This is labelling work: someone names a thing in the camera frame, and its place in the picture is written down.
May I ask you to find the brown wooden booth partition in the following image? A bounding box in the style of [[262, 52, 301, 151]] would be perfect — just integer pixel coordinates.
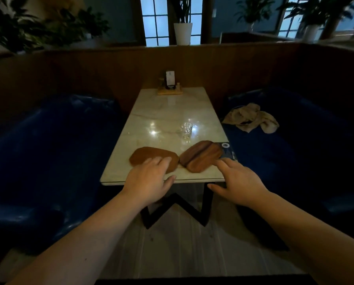
[[0, 41, 354, 128]]

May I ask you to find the wooden table stand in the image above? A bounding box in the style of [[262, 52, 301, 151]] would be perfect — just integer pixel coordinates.
[[157, 83, 183, 96]]

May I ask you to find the broad-leaved green plant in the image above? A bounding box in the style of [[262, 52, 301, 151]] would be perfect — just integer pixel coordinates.
[[277, 0, 354, 27]]

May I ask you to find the small green plant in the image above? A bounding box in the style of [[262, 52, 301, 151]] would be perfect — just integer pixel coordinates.
[[235, 0, 277, 31]]

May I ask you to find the person's left hand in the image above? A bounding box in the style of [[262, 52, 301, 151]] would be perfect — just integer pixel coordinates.
[[122, 157, 176, 207]]

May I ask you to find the person's left forearm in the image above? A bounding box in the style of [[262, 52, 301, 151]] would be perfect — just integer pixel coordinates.
[[4, 189, 142, 285]]

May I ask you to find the flat brown wooden tray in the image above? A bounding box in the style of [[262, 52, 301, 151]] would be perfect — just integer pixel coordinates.
[[129, 147, 180, 174]]

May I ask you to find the blue upholstered bench seat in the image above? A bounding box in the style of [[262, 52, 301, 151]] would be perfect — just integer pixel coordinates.
[[221, 86, 354, 251], [0, 94, 127, 255]]

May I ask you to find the bushy green plant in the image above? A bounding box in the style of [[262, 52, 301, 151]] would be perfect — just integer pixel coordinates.
[[0, 0, 110, 54]]

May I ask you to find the tall green potted plant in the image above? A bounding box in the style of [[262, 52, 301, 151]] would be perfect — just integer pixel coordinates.
[[172, 0, 195, 24]]

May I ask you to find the large gridded window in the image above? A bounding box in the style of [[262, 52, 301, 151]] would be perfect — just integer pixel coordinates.
[[276, 0, 354, 40]]

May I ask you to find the clear drinking glass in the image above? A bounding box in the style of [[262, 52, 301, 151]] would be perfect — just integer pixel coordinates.
[[180, 122, 193, 139]]

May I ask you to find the striped brown wooden tray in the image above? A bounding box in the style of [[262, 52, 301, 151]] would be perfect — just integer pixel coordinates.
[[186, 142, 224, 173]]

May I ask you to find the white round plant pot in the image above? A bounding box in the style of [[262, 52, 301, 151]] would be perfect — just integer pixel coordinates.
[[302, 24, 321, 42]]

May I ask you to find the dark brown wooden tray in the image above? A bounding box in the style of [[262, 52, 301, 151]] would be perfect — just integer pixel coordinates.
[[179, 141, 214, 167]]

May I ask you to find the person's right hand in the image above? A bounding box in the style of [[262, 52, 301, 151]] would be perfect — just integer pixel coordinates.
[[207, 158, 270, 209]]

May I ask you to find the person's right forearm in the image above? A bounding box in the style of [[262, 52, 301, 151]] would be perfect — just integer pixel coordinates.
[[250, 191, 354, 285]]

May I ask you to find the beige crumpled cloth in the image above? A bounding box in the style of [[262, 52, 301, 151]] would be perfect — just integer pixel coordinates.
[[222, 103, 280, 134]]

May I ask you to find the black zigzag table frame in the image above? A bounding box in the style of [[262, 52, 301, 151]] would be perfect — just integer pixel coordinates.
[[139, 182, 215, 230]]

